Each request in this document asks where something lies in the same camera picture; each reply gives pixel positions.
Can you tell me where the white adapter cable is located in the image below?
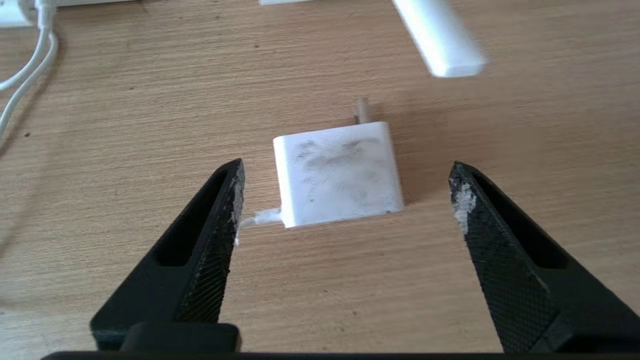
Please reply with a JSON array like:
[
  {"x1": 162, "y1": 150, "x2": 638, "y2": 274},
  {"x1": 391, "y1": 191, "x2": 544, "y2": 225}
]
[{"x1": 0, "y1": 0, "x2": 284, "y2": 230}]

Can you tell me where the white power adapter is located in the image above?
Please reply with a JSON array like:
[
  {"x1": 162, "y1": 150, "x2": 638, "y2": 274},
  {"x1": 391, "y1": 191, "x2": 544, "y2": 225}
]
[{"x1": 272, "y1": 97, "x2": 406, "y2": 230}]

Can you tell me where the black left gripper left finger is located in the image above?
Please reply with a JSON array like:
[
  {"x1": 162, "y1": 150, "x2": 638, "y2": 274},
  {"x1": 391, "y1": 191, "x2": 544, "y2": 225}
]
[{"x1": 90, "y1": 159, "x2": 246, "y2": 350}]

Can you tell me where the white router with antennas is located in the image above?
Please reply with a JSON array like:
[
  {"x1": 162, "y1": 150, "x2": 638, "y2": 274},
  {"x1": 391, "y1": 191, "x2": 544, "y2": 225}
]
[{"x1": 0, "y1": 0, "x2": 488, "y2": 78}]

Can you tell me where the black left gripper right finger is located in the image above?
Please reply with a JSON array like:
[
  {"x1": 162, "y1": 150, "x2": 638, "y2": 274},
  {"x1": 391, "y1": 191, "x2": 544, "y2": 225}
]
[{"x1": 448, "y1": 161, "x2": 640, "y2": 352}]

